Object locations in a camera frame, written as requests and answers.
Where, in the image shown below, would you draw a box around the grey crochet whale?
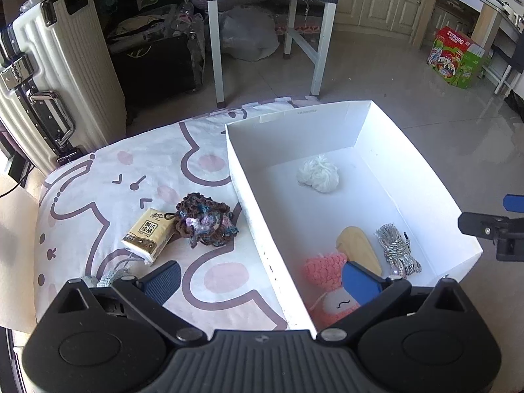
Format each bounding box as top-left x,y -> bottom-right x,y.
95,254 -> 142,289

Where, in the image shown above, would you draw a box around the white yarn ball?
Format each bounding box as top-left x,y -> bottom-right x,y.
297,154 -> 340,193

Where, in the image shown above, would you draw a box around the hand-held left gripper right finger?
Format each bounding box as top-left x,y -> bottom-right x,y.
317,260 -> 471,342

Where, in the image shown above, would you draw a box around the pink crochet doll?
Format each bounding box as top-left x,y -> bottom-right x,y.
303,253 -> 363,330

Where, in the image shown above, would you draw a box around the wooden kitchen table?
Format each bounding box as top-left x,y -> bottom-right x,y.
409,0 -> 524,95

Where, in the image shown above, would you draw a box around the dark crochet scrunchie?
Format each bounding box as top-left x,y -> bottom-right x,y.
175,192 -> 243,248

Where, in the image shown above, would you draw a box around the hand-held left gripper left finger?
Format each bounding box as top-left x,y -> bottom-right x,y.
53,260 -> 207,346

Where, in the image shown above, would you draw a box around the white plastic bag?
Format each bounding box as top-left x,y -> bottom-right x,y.
219,6 -> 281,62

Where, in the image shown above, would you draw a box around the white ribbed suitcase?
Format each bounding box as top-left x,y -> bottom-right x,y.
0,0 -> 127,177

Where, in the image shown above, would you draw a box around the white chair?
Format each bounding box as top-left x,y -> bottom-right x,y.
207,0 -> 338,109

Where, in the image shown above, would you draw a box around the tissue pack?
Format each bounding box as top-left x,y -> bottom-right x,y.
122,207 -> 177,265

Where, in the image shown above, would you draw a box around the white cardboard box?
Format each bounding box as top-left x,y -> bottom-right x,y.
224,99 -> 484,332

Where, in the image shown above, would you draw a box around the printed blanket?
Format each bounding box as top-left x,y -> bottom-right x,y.
33,98 -> 320,332

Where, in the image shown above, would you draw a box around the silver braided rope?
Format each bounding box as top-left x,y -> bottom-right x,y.
375,223 -> 422,280

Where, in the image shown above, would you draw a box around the oval wooden block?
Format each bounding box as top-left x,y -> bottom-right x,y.
336,226 -> 383,277

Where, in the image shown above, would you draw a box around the cream kitchen cabinets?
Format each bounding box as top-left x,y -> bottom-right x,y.
338,0 -> 424,33

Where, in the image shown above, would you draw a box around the black chair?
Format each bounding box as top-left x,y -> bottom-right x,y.
489,45 -> 524,95

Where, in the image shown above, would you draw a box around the black power adapter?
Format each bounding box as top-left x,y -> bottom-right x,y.
4,153 -> 30,185

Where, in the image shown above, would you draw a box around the black bag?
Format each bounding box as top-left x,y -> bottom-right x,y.
108,33 -> 205,109

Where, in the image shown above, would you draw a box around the colourful carton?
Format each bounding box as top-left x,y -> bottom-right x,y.
427,27 -> 486,89

